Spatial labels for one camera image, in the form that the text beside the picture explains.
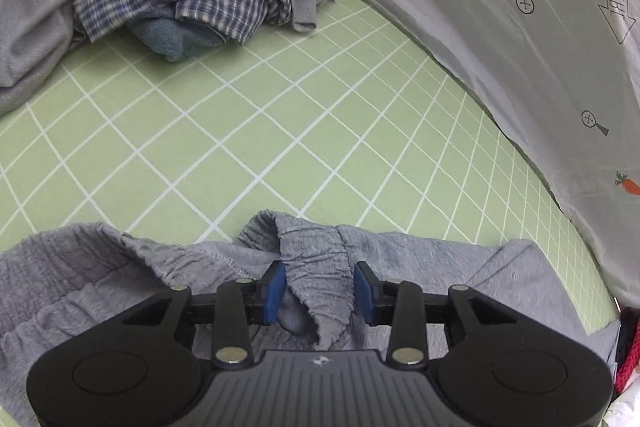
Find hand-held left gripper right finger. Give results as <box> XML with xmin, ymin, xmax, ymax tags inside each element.
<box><xmin>352</xmin><ymin>260</ymin><xmax>521</xmax><ymax>368</ymax></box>

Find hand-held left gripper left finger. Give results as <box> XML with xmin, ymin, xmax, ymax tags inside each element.
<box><xmin>120</xmin><ymin>260</ymin><xmax>288</xmax><ymax>368</ymax></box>

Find grey sweatpants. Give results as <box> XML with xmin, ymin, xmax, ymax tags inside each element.
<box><xmin>0</xmin><ymin>209</ymin><xmax>621</xmax><ymax>427</ymax></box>

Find red knit cloth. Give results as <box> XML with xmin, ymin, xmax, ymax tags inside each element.
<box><xmin>612</xmin><ymin>307</ymin><xmax>640</xmax><ymax>395</ymax></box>

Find blue denim garment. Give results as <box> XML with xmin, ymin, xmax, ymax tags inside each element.
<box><xmin>125</xmin><ymin>18</ymin><xmax>226</xmax><ymax>62</ymax></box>

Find grey carrot print sheet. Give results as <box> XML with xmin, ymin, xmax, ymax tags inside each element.
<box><xmin>320</xmin><ymin>0</ymin><xmax>640</xmax><ymax>308</ymax></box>

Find grey sweatshirt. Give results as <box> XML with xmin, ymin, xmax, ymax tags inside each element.
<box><xmin>0</xmin><ymin>0</ymin><xmax>337</xmax><ymax>118</ymax></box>

